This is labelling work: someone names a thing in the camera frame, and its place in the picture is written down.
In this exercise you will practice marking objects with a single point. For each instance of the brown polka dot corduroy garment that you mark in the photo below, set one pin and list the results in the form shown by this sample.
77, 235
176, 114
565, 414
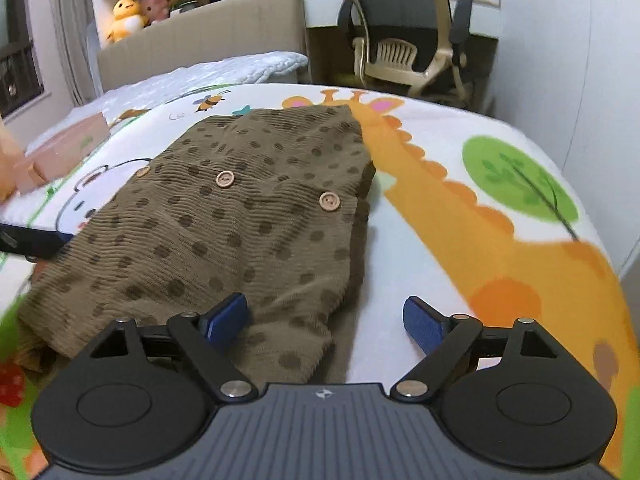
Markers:
271, 204

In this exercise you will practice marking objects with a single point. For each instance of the yellow duck plush toy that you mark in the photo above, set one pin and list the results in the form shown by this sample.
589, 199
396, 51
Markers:
127, 19

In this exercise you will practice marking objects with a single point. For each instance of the white quilted mattress pad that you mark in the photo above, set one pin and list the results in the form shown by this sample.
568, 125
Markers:
159, 89

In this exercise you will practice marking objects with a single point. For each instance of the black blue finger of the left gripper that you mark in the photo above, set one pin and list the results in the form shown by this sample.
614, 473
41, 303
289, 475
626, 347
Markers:
32, 243

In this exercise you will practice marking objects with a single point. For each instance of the beige bed headboard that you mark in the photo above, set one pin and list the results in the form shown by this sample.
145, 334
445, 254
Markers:
210, 33

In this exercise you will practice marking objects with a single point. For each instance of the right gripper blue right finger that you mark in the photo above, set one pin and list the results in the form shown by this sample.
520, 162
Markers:
447, 343

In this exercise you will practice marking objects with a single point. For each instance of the white desk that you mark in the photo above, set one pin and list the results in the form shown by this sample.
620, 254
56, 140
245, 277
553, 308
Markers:
485, 18

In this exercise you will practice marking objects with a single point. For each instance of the grey window curtain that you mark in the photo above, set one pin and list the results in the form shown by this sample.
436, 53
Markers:
71, 20

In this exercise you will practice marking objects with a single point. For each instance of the beige mesh office chair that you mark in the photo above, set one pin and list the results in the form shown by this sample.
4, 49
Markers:
427, 63

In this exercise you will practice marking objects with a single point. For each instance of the cartoon animal print blanket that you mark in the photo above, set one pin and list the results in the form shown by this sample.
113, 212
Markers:
465, 213

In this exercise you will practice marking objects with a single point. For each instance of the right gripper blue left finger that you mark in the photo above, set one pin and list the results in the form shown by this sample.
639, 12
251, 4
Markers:
202, 340

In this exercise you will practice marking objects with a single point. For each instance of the pink plush toy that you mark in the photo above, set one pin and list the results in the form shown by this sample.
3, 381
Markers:
155, 10

